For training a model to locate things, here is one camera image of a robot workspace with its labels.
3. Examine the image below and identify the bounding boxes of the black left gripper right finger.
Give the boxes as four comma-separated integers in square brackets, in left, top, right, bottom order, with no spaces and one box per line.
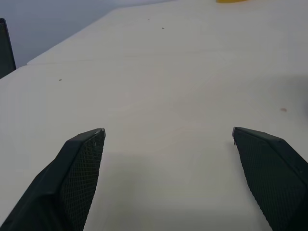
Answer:
[232,126,308,231]

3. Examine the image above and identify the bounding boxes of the black panel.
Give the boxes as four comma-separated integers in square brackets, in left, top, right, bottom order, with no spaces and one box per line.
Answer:
[0,18,17,79]

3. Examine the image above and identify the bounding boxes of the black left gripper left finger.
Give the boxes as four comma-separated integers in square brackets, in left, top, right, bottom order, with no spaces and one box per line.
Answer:
[0,128,106,231]

